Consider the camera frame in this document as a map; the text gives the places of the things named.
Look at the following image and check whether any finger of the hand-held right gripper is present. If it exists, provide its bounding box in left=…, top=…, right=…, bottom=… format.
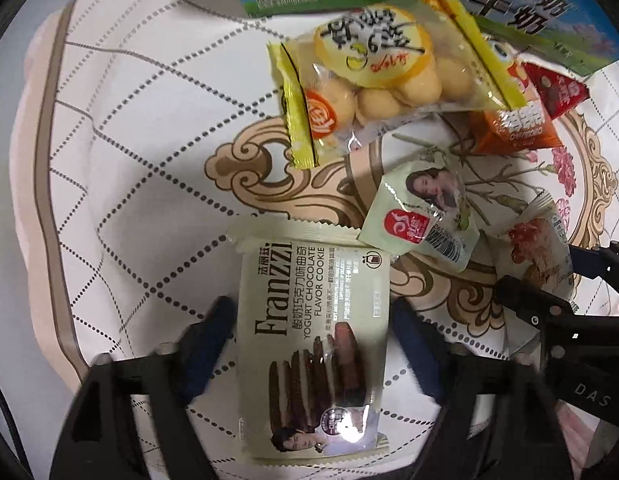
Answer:
left=566, top=241, right=619, bottom=283
left=494, top=275, right=579, bottom=332

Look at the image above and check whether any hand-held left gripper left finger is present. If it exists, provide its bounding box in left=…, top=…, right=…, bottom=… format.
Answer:
left=64, top=296, right=238, bottom=480

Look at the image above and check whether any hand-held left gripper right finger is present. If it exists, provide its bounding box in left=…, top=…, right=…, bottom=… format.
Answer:
left=391, top=300, right=563, bottom=480

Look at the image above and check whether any white cookie packet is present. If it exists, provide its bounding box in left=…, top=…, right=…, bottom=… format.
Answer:
left=488, top=199, right=576, bottom=357

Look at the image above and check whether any cream chocolate cookie packet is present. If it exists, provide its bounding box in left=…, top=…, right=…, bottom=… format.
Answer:
left=226, top=221, right=393, bottom=467

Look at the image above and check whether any cardboard box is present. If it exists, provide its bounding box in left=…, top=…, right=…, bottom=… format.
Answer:
left=218, top=0, right=619, bottom=70

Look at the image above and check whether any small pale green packet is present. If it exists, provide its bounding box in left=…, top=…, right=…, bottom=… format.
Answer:
left=356, top=156, right=483, bottom=274

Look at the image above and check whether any orange cartoon snack packet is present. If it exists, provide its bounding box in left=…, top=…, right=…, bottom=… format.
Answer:
left=467, top=31, right=566, bottom=157

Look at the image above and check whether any red triangular snack packet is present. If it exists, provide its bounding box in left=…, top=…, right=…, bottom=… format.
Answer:
left=521, top=59, right=591, bottom=122

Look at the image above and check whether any yellow round biscuit packet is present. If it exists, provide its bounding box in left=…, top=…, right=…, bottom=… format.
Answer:
left=266, top=0, right=529, bottom=171

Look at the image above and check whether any black cable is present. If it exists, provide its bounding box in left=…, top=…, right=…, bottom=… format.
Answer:
left=0, top=372, right=22, bottom=480

